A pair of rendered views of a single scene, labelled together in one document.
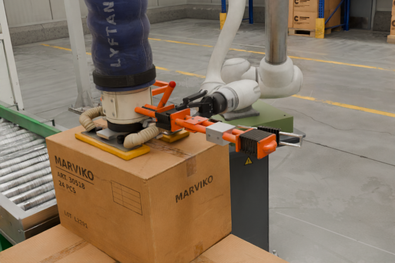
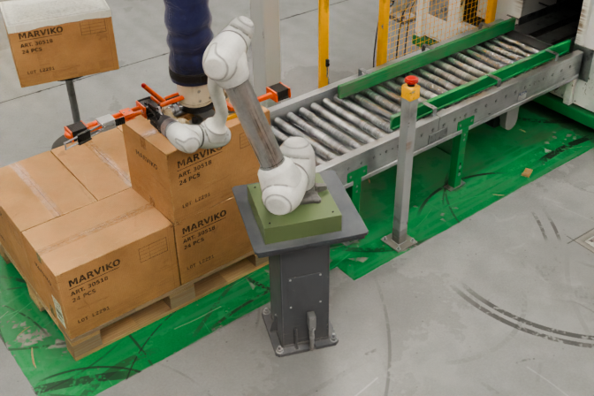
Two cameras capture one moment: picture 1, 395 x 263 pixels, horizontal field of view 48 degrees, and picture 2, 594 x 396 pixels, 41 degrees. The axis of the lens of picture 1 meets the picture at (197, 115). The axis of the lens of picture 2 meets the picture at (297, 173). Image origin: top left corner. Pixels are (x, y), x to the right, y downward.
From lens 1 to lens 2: 4.06 m
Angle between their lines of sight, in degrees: 85
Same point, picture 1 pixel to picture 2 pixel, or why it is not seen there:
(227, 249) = (152, 219)
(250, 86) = (175, 134)
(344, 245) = not seen: outside the picture
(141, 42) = (173, 52)
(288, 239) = (311, 375)
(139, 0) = (169, 24)
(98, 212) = not seen: hidden behind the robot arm
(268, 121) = (258, 210)
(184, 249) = (143, 188)
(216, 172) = (158, 167)
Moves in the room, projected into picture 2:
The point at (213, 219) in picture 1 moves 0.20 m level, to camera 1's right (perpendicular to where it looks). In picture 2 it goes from (160, 196) to (148, 222)
